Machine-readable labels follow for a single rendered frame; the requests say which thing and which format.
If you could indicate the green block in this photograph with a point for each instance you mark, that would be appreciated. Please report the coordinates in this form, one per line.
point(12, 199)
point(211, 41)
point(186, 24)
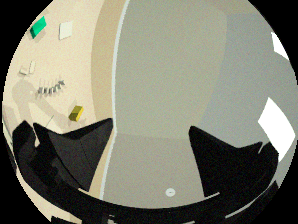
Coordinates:
point(38, 27)

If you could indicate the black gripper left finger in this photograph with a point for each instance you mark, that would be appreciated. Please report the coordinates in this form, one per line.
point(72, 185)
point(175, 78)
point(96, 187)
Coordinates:
point(79, 151)

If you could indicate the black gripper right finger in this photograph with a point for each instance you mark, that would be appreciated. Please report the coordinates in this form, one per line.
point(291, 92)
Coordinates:
point(216, 160)

